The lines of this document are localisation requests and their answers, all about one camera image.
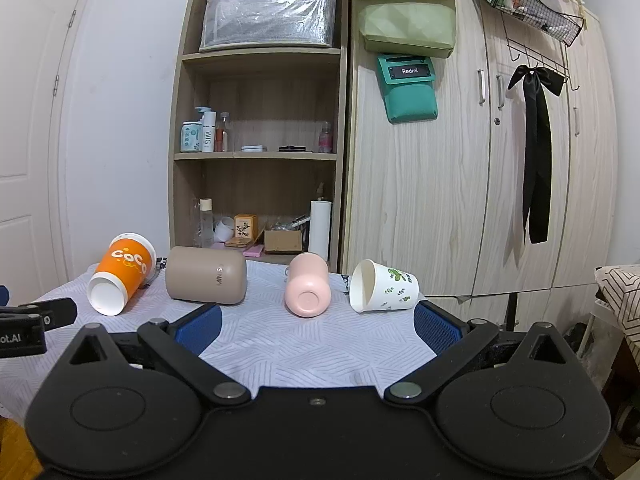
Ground pink cup with grey rim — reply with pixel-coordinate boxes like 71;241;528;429
284;252;331;318

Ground orange coco paper cup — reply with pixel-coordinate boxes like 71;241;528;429
87;233;156;316

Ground white cactus paper cup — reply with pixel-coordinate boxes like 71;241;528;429
349;259;420;313

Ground beige tumbler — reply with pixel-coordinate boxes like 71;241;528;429
165;246;247;306

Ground clear plastic bottle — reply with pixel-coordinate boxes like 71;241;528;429
198;198;214;248

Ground white mug on shelf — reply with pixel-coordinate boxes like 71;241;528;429
214;217;234;244

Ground pink notepad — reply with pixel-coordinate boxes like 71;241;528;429
243;244;264;259

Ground small wooden box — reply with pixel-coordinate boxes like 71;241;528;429
234;214;258;240

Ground small cardboard box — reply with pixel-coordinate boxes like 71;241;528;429
264;230;303;254

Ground white paper towel roll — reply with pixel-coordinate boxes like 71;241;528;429
308;200;332;261

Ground light wood wardrobe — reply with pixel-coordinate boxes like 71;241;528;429
340;0;617;330

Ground wooden open bookshelf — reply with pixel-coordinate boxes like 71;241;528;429
168;0;350;271

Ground light blue can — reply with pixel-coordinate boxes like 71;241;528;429
180;122;203;153

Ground red slim bottle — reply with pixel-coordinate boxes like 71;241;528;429
216;112;230;152

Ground white spray bottle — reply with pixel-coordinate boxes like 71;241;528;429
196;106;216;153

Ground pink small bottle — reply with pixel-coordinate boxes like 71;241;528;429
318;122;333;154

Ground black ribbon bow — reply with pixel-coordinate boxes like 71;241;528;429
508;65;564;245

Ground white door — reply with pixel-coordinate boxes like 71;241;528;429
1;0;86;304

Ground green fabric bag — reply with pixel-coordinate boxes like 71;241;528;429
357;0;457;58

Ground grey wrapped storage box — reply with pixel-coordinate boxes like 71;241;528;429
200;0;336;52

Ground black wire basket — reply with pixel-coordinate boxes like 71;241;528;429
470;0;586;47

